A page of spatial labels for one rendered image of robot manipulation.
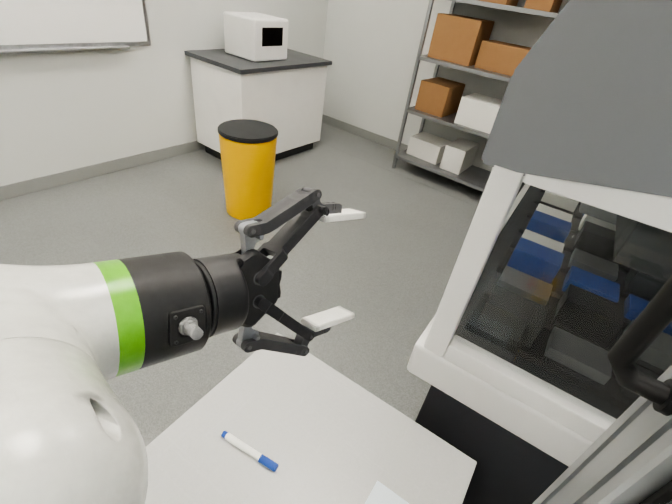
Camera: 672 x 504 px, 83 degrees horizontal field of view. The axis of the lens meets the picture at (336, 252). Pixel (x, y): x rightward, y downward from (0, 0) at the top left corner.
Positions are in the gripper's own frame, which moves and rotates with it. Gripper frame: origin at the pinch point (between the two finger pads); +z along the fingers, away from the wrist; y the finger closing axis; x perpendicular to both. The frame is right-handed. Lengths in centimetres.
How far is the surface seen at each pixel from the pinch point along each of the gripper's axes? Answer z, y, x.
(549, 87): 27.2, 25.3, -10.4
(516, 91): 26.5, 24.7, -6.1
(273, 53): 180, 84, 276
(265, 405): 10, -45, 30
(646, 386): -0.8, 0.3, -31.3
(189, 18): 123, 103, 318
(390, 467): 23, -50, 3
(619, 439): 2.7, -6.8, -30.8
